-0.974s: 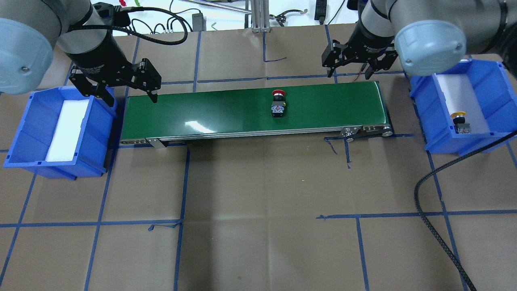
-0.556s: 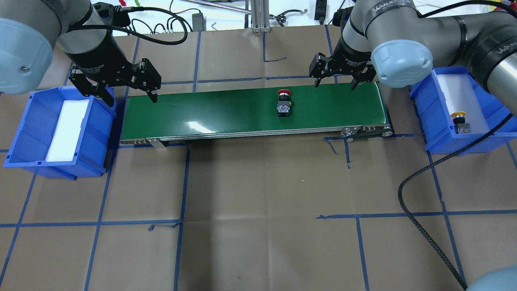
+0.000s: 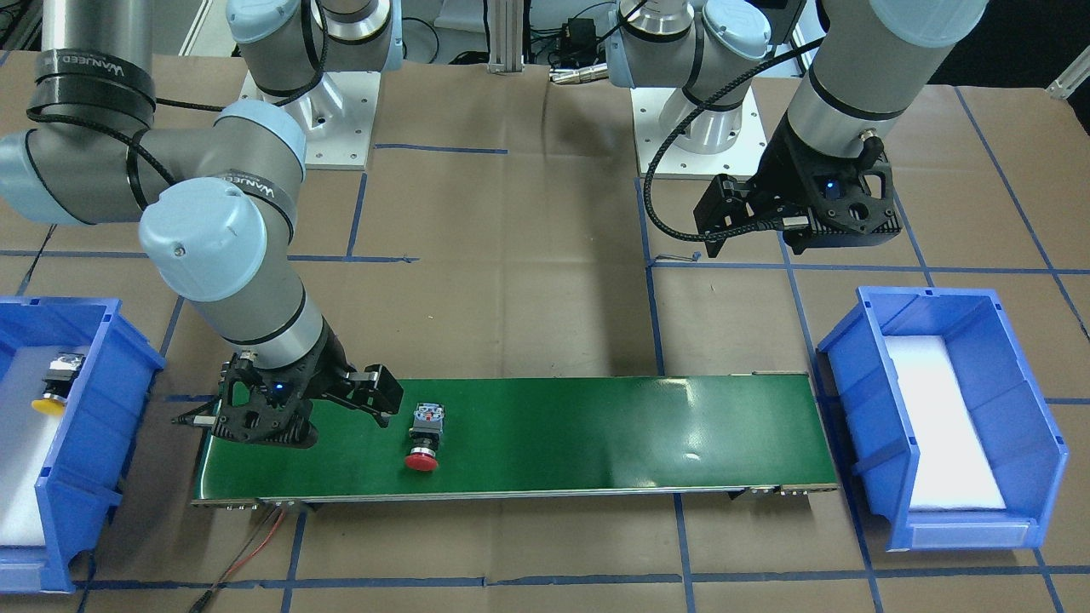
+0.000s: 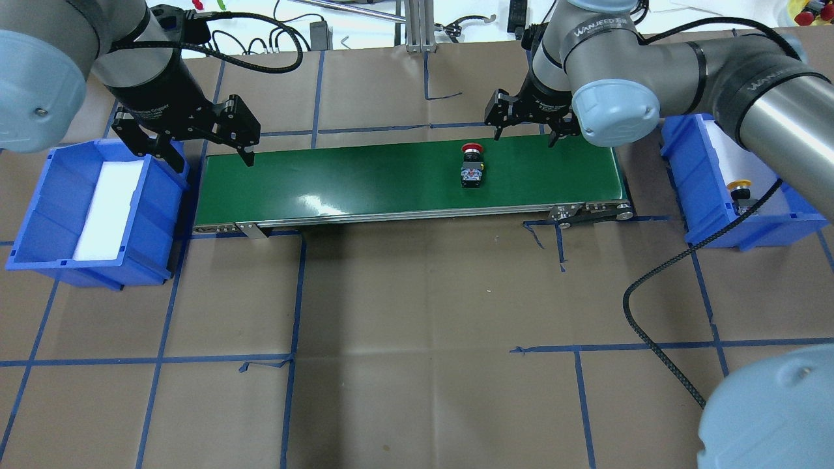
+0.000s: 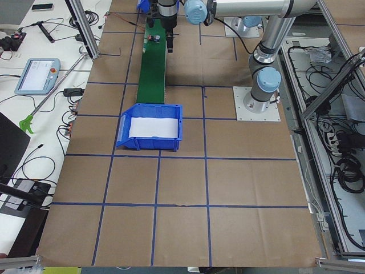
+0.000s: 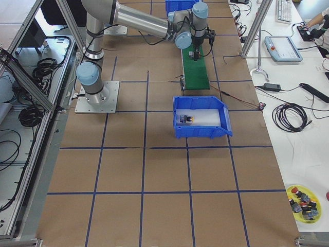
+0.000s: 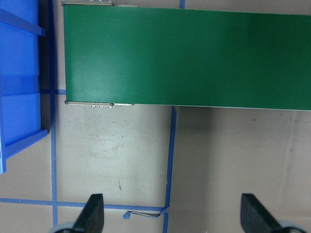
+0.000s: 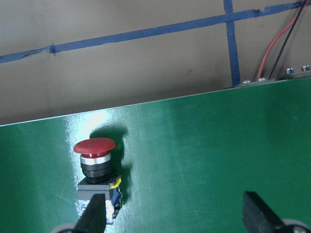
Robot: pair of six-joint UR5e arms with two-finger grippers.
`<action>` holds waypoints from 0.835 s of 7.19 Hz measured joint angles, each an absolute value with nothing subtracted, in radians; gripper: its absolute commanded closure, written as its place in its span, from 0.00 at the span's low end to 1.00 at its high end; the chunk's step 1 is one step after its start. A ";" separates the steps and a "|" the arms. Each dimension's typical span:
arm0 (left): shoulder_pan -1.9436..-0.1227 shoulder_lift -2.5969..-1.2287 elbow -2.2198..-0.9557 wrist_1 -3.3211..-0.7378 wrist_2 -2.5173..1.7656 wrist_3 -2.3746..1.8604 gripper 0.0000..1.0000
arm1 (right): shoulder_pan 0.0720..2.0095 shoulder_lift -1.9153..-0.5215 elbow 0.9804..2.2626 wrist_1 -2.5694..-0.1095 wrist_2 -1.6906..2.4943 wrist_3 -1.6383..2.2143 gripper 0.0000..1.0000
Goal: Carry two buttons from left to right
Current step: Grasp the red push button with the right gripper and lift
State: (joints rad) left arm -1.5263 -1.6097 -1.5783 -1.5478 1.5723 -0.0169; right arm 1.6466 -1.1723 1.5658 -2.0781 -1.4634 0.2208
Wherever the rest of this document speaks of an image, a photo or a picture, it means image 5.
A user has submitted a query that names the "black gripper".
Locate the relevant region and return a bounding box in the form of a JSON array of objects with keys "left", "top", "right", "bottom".
[{"left": 146, "top": 0, "right": 178, "bottom": 53}]

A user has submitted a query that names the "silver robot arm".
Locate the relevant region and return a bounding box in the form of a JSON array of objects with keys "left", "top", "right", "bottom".
[{"left": 147, "top": 1, "right": 316, "bottom": 70}]

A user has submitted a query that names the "right blue plastic bin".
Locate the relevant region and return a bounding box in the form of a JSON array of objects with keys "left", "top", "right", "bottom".
[{"left": 136, "top": 0, "right": 150, "bottom": 13}]

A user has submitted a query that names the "blue plastic bin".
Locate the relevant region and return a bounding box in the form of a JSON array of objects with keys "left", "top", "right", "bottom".
[
  {"left": 136, "top": 0, "right": 150, "bottom": 13},
  {"left": 116, "top": 103, "right": 183, "bottom": 151}
]

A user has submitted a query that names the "green conveyor belt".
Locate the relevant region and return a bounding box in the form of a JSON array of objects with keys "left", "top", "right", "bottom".
[{"left": 136, "top": 19, "right": 166, "bottom": 104}]

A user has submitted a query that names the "left blue plastic bin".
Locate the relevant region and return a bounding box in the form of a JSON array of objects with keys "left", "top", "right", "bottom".
[{"left": 116, "top": 103, "right": 183, "bottom": 151}]

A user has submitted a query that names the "white foam pad left bin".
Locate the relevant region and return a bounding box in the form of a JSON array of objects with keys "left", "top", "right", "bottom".
[{"left": 129, "top": 117, "right": 179, "bottom": 138}]

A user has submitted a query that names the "black power adapter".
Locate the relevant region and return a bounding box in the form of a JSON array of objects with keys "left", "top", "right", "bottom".
[{"left": 63, "top": 88, "right": 84, "bottom": 97}]

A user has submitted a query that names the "teach pendant tablet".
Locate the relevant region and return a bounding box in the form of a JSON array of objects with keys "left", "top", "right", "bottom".
[{"left": 14, "top": 58, "right": 60, "bottom": 95}]

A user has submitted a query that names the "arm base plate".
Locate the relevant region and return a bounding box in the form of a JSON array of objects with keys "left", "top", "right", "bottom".
[
  {"left": 224, "top": 16, "right": 261, "bottom": 38},
  {"left": 233, "top": 86, "right": 281, "bottom": 122}
]

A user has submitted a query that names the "aluminium frame post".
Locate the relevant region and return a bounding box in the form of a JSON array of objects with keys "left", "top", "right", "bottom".
[{"left": 65, "top": 0, "right": 100, "bottom": 59}]

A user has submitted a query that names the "green handled grabber stick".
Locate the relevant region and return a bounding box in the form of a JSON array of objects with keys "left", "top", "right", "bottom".
[{"left": 19, "top": 52, "right": 88, "bottom": 134}]

